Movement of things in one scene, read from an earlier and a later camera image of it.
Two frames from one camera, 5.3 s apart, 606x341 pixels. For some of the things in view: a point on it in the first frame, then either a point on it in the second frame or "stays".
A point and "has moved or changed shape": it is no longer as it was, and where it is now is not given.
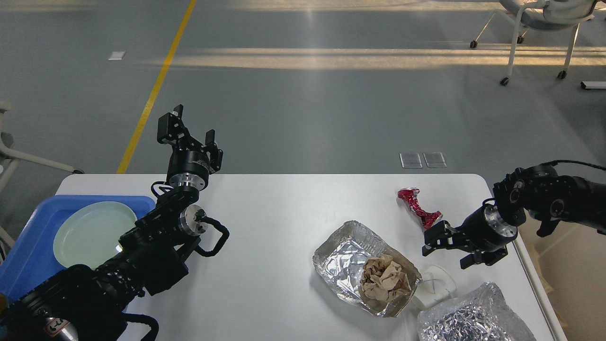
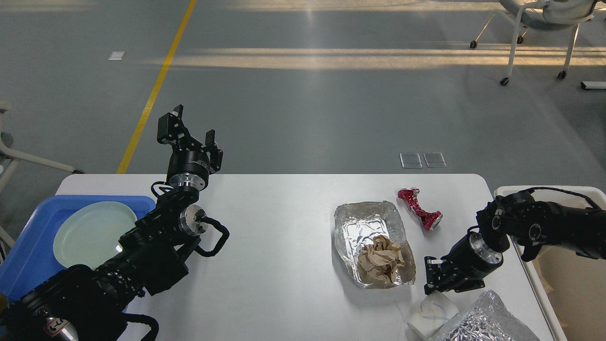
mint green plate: [89, 234] stays
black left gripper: [189, 166] stays
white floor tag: [117, 55] stays
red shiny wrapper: [429, 219] stays
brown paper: [381, 278] → [378, 262]
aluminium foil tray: [339, 260] → [355, 225]
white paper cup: [436, 285] has moved or changed shape
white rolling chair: [557, 15] stays
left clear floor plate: [410, 160] stays
